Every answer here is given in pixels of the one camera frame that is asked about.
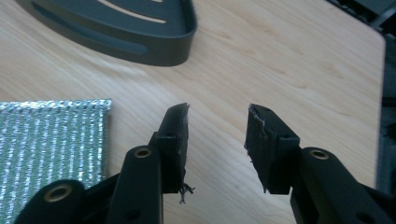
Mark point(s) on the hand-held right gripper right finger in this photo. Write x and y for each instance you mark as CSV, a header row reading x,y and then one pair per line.
x,y
274,149

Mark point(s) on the silver foil sponge pad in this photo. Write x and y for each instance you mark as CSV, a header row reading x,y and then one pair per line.
x,y
51,149

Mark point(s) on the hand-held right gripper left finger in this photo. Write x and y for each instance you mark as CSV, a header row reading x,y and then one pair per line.
x,y
172,149

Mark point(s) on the dark grey slotted tray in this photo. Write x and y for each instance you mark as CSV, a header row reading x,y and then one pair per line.
x,y
146,31

